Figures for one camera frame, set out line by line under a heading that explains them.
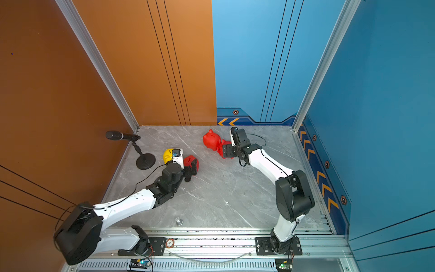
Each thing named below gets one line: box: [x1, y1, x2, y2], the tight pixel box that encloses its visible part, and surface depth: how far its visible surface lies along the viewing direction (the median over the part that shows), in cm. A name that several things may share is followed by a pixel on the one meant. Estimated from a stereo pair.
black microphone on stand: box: [105, 130, 156, 170], surface depth 101 cm
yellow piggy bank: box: [163, 148, 175, 165], surface depth 97 cm
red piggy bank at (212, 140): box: [202, 129, 222, 151], surface depth 105 cm
